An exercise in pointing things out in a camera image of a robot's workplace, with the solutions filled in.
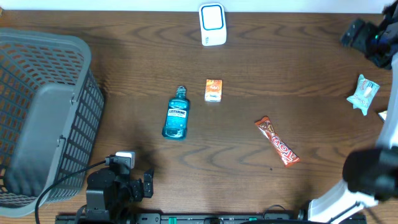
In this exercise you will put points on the large white wet wipes pack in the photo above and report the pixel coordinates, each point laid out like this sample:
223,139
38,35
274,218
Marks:
383,115

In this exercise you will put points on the grey plastic shopping basket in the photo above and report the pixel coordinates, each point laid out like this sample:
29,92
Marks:
51,109

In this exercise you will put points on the small teal wipes pack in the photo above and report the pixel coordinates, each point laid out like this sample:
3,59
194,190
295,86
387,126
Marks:
363,95

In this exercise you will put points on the small orange box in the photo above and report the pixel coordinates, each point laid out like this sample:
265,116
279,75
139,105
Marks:
213,90

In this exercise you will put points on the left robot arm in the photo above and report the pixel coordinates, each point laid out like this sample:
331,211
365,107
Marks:
97,207

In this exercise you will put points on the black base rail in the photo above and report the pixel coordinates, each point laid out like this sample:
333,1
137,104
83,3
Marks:
156,218

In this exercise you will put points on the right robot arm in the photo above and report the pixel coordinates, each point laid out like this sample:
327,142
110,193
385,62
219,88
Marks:
369,176

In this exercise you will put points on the red Top chocolate bar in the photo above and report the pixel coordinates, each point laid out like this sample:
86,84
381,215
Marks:
285,153

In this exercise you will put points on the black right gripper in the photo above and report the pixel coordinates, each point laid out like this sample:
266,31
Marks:
361,38

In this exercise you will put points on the white barcode scanner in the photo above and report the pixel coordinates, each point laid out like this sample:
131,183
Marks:
212,24

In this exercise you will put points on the teal Listerine mouthwash bottle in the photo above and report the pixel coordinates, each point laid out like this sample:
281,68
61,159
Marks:
175,126

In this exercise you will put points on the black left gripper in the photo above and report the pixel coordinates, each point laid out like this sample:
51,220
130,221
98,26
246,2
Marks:
137,191

